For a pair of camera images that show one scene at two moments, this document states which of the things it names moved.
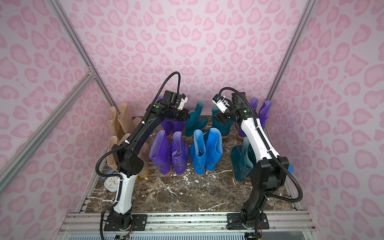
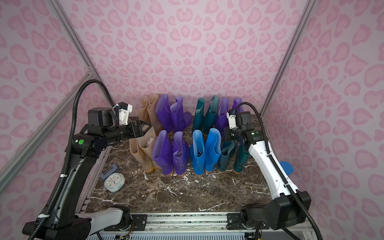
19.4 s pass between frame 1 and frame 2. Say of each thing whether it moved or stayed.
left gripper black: moved
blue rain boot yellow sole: stayed
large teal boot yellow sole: moved
